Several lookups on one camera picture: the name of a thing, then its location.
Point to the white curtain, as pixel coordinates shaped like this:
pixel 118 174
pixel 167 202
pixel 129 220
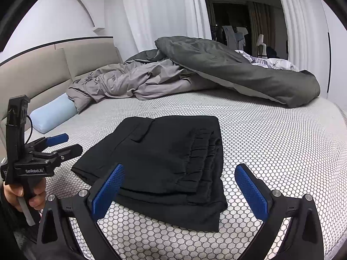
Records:
pixel 301 32
pixel 162 13

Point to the white striped cloth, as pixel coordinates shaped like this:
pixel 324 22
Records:
pixel 271 63

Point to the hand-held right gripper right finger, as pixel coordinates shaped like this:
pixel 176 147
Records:
pixel 252 192

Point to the hanging clothes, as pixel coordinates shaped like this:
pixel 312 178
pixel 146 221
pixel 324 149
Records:
pixel 230 35

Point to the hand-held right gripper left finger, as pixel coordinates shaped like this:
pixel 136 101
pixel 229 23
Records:
pixel 107 192

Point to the black pants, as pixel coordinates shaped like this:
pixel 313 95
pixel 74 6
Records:
pixel 162 154

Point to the person's left hand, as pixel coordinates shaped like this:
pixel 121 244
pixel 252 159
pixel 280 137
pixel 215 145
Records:
pixel 38 200

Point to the beige padded headboard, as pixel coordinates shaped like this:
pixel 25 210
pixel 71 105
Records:
pixel 40 73

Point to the person's left forearm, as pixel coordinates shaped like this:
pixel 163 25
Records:
pixel 13 222

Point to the white textured bed cover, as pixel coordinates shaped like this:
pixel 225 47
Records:
pixel 271 140

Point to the dark grey duvet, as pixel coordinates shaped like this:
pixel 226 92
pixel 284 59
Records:
pixel 230 67

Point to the light blue pillow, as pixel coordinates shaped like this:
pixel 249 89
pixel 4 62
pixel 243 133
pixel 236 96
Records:
pixel 51 113

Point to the white chair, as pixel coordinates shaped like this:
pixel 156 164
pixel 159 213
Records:
pixel 260 42

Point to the light grey bed sheet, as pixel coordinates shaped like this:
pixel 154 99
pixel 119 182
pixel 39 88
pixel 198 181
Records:
pixel 135 81

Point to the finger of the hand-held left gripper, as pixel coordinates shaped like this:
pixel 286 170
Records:
pixel 58 138
pixel 70 151

